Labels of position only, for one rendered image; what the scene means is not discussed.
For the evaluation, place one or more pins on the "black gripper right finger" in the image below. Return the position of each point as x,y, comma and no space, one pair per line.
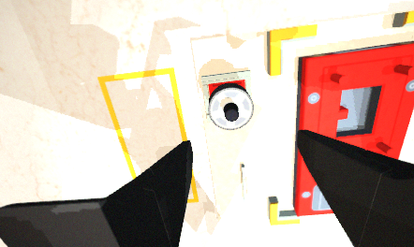
370,194

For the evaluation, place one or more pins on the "yellow rectangular outline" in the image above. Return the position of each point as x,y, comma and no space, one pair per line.
141,74

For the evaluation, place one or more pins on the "black and white wheel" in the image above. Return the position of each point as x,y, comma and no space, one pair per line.
230,93

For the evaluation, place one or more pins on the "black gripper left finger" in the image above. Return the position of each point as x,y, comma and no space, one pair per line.
148,211

